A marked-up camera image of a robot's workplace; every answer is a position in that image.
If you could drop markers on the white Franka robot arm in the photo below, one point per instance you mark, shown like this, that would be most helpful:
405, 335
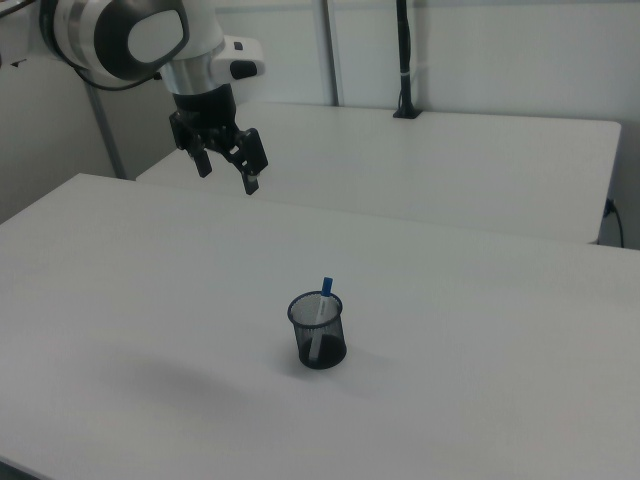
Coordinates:
150, 40

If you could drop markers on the white side table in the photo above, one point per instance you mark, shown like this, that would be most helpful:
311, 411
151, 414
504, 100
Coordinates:
425, 170

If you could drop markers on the black clamp-mounted pole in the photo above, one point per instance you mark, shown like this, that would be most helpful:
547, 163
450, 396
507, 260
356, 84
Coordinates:
405, 60

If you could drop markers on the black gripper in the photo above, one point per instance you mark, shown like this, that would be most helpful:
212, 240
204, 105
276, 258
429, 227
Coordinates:
205, 112

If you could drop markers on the grey partition frame post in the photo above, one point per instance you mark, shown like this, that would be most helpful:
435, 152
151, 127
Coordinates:
331, 50
106, 135

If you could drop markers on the black mesh pen cup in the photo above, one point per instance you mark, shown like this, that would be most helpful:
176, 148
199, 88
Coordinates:
325, 357

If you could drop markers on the white marker with blue cap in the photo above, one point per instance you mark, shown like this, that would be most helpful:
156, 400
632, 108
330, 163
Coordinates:
327, 287

